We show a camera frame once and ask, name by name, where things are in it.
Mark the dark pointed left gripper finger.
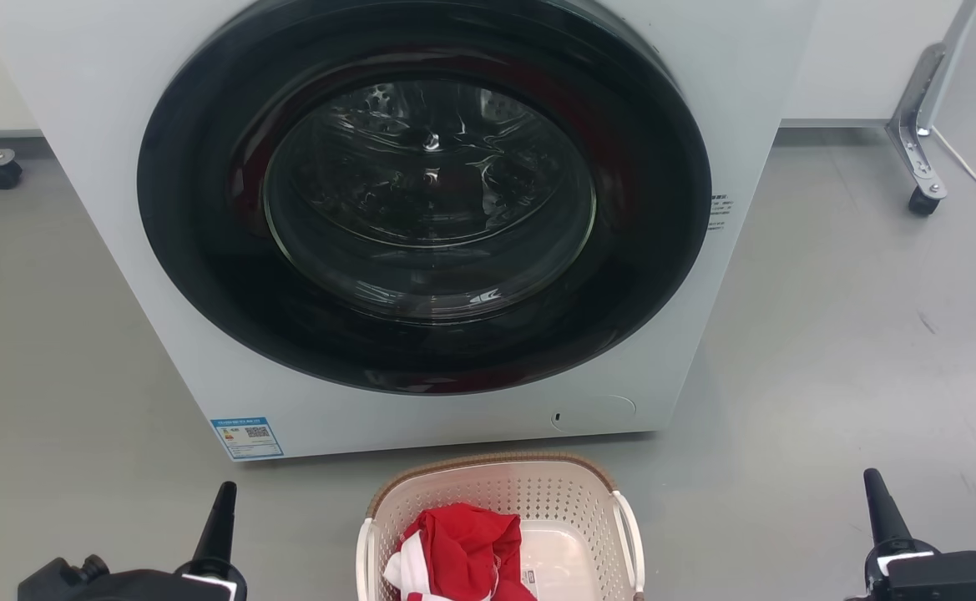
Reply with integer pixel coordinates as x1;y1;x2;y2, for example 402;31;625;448
190;481;240;578

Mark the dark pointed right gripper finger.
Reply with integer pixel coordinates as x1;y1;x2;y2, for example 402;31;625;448
862;467;917;553

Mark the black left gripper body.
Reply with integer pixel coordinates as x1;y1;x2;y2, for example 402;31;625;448
17;554;249;601

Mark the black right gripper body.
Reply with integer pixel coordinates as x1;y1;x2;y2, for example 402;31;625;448
845;538;976;601

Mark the cream perforated laundry basket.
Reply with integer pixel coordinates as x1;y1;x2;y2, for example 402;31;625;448
356;452;647;601

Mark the blue energy label sticker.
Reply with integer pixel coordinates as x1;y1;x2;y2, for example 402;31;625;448
210;417;285;462

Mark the white garment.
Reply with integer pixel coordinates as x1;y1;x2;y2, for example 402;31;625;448
382;533;432;601

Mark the red garment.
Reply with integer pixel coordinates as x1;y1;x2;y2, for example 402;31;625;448
401;502;537;601

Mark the round black washing machine door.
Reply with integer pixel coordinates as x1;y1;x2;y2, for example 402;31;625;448
136;0;713;396

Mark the round white filter cover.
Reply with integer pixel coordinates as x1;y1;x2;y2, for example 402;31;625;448
550;395;638;434

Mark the white front-load washing machine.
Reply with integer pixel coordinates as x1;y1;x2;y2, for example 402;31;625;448
0;0;822;462

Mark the angled metal stand bracket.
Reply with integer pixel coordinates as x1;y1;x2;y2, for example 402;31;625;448
885;0;976;201

